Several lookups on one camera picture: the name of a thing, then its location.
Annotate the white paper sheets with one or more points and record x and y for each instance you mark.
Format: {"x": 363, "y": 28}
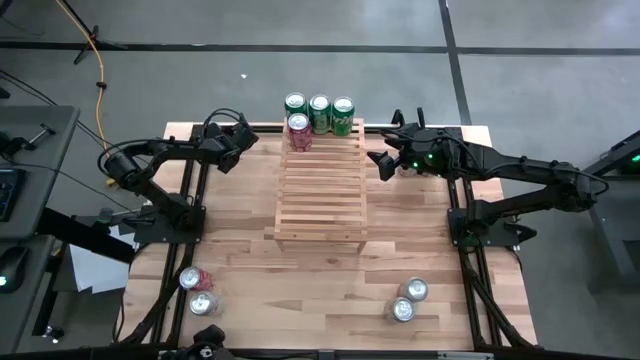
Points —
{"x": 95, "y": 272}

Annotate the black table clamp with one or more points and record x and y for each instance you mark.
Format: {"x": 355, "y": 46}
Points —
{"x": 398, "y": 118}

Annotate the grey metal cart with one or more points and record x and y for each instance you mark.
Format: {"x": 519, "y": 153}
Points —
{"x": 605, "y": 227}

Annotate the silver edge bracket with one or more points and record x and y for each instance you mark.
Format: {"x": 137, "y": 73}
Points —
{"x": 465, "y": 356}

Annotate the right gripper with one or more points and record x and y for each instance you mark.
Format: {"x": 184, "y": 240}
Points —
{"x": 425, "y": 150}

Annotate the green Sprite can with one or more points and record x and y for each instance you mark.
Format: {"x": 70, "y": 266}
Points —
{"x": 296, "y": 102}
{"x": 320, "y": 117}
{"x": 343, "y": 120}

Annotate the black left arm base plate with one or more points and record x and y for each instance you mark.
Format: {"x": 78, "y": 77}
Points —
{"x": 195, "y": 232}

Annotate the black keyboard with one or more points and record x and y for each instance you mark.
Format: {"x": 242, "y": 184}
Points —
{"x": 10, "y": 195}

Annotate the black and silver tool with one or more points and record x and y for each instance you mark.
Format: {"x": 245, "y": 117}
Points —
{"x": 40, "y": 135}

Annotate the black tripod stand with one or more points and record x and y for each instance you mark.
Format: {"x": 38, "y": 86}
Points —
{"x": 94, "y": 37}

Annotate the black computer mouse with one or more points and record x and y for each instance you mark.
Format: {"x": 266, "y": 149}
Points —
{"x": 12, "y": 267}

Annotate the black diagonal beam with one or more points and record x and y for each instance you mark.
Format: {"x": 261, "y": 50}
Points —
{"x": 90, "y": 240}

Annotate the wooden slatted shelf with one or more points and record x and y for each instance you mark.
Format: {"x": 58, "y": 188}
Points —
{"x": 320, "y": 200}

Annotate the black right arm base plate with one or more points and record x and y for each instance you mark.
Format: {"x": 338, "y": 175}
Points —
{"x": 492, "y": 239}

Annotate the red Coca-Cola can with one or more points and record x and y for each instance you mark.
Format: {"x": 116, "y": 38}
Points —
{"x": 192, "y": 278}
{"x": 300, "y": 137}

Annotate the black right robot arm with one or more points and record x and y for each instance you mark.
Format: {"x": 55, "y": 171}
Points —
{"x": 520, "y": 167}

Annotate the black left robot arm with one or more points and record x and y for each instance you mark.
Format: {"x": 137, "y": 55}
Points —
{"x": 165, "y": 147}

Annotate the silver Diet Coke can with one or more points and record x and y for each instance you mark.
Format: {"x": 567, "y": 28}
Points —
{"x": 407, "y": 171}
{"x": 202, "y": 303}
{"x": 414, "y": 289}
{"x": 401, "y": 309}

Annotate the grey desk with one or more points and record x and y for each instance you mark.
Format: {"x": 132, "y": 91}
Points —
{"x": 35, "y": 320}
{"x": 65, "y": 125}

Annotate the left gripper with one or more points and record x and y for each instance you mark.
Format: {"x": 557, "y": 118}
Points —
{"x": 220, "y": 145}

